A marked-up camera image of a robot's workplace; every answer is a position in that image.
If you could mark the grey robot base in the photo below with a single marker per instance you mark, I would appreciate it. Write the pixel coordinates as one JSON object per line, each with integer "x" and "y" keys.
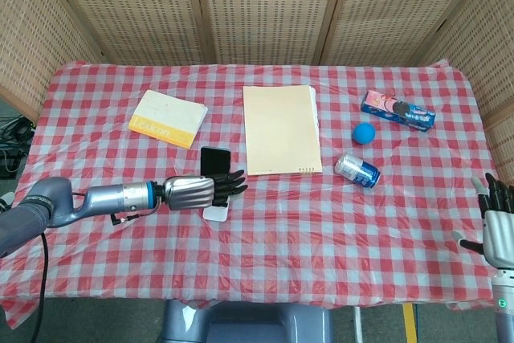
{"x": 247, "y": 323}

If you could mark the beige paper folder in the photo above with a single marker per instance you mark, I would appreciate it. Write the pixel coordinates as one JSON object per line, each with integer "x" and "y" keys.
{"x": 281, "y": 130}

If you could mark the white phone stand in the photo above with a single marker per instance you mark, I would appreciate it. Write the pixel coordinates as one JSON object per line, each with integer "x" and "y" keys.
{"x": 217, "y": 212}

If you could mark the blue cookie box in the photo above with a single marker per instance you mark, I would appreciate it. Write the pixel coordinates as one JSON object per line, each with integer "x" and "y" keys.
{"x": 397, "y": 111}

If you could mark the bamboo folding screen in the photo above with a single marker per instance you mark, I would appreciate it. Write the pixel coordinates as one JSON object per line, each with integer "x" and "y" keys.
{"x": 257, "y": 9}

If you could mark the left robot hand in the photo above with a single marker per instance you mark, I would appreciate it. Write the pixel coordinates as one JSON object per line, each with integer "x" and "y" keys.
{"x": 197, "y": 192}

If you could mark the black smartphone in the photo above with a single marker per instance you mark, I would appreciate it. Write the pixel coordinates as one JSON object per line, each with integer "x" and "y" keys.
{"x": 215, "y": 161}

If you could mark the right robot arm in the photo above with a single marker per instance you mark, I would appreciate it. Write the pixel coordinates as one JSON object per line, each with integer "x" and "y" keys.
{"x": 504, "y": 307}

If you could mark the red checkered tablecloth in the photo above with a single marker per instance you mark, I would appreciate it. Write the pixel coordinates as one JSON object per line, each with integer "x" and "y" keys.
{"x": 281, "y": 246}

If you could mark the yellow Lexicon notebook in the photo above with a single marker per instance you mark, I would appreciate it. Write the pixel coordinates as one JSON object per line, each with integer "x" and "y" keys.
{"x": 168, "y": 118}

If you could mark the blue soda can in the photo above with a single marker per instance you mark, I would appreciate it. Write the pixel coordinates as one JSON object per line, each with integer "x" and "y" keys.
{"x": 358, "y": 170}

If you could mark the blue ball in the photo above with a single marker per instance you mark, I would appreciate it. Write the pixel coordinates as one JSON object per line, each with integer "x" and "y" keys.
{"x": 364, "y": 133}

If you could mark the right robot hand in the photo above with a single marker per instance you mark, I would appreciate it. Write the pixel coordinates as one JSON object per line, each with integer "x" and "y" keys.
{"x": 496, "y": 230}

